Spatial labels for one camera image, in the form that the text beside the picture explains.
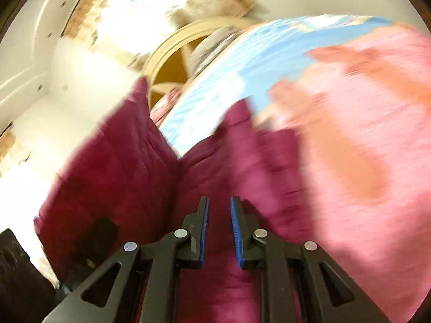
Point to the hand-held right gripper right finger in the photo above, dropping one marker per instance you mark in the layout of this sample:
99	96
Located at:
236	235

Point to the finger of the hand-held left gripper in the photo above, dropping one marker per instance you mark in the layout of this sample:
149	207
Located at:
101	239

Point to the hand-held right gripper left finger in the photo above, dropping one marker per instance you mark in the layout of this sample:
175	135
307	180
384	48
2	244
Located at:
201	239

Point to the magenta puffer jacket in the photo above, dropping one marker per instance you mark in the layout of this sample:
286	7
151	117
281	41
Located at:
118	175

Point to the pink floral folded cloth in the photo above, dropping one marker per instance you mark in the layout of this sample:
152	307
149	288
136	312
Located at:
166	104

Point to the pink and blue printed blanket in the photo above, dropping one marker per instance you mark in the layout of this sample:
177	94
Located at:
353	124

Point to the striped grey pillow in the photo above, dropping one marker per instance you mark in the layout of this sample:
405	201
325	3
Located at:
208	50

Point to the cream wooden headboard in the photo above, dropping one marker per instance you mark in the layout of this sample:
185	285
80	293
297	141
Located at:
168	45

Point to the beige patterned curtain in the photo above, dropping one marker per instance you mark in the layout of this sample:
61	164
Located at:
134	6

